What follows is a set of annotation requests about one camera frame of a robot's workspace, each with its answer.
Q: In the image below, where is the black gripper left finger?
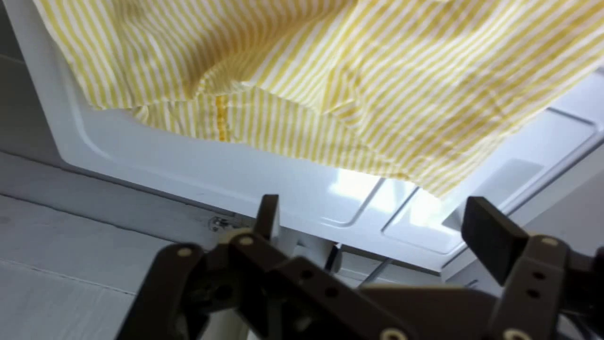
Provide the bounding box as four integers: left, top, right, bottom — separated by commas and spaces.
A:
116, 194, 405, 340

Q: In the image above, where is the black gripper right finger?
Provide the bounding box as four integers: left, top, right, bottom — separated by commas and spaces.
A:
461, 194, 604, 340

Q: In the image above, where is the yellow striped towel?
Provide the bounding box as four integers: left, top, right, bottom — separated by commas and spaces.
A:
31, 0, 604, 198

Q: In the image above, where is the white cabinet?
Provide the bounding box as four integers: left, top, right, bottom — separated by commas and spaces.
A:
0, 54, 254, 340

